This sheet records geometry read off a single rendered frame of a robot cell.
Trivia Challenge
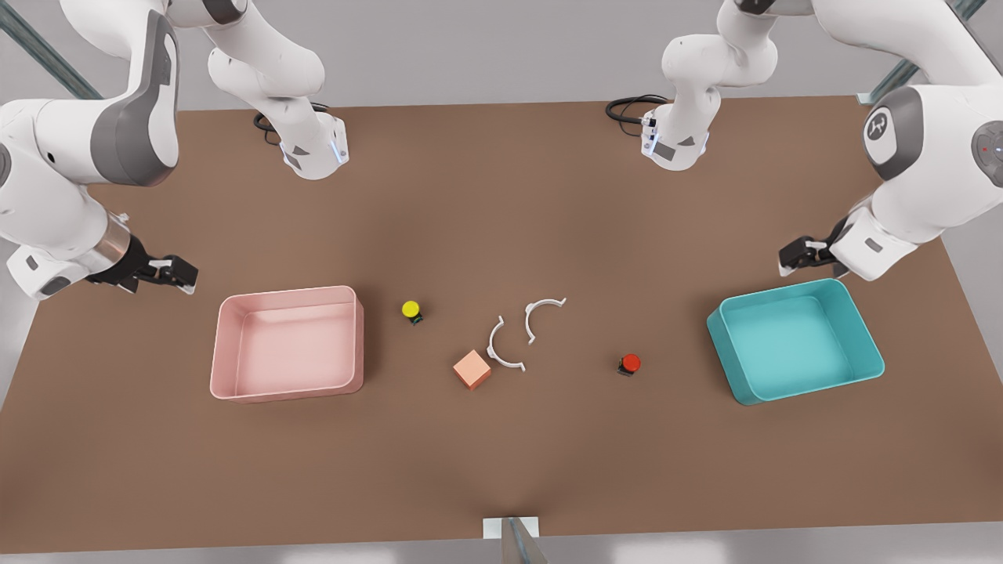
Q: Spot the blue storage box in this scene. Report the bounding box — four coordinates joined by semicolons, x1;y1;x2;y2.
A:
706;278;885;407

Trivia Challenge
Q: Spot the pink storage box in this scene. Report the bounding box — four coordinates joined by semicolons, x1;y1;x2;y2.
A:
209;285;365;403

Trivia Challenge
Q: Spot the white curved clip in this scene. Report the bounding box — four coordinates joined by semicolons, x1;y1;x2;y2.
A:
487;316;527;372
524;297;567;345

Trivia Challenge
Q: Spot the orange cube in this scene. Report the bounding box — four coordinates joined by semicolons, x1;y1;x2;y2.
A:
452;349;493;391

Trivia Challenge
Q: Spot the black cable loop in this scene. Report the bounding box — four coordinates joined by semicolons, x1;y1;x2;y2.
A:
605;95;672;139
252;102;331;146

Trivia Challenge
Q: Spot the silver frame post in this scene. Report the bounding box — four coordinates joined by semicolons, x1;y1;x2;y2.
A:
0;6;104;101
482;516;549;564
856;0;988;106

